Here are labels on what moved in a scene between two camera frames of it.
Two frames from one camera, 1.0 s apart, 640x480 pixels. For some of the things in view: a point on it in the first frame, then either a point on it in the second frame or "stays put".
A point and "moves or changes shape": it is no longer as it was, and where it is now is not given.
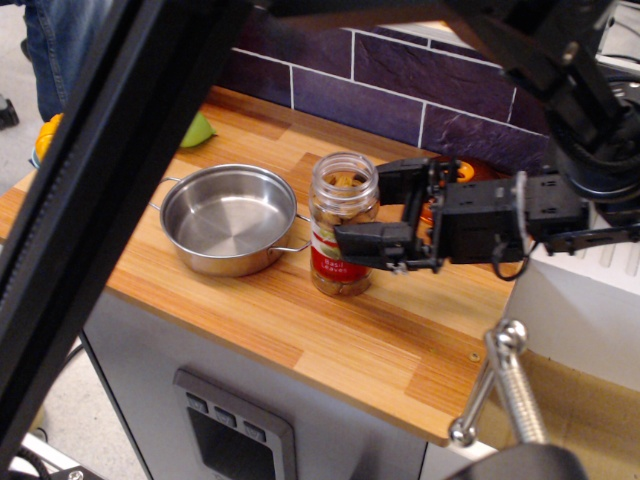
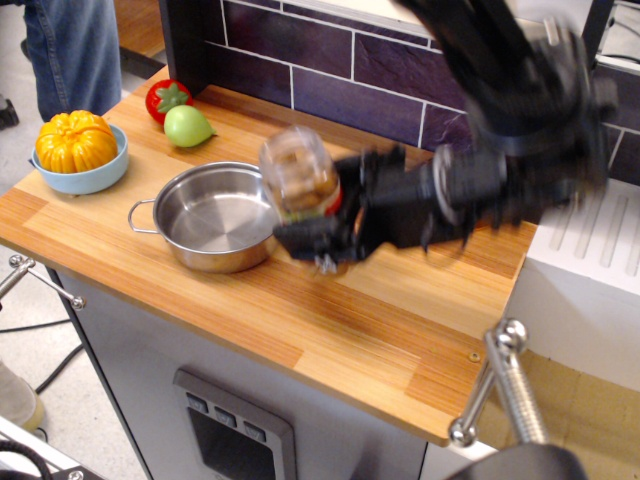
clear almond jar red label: (343, 191) moves or changes shape
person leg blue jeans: (63, 36) stays put
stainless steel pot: (229, 220) stays put
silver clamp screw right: (506, 340) stays put
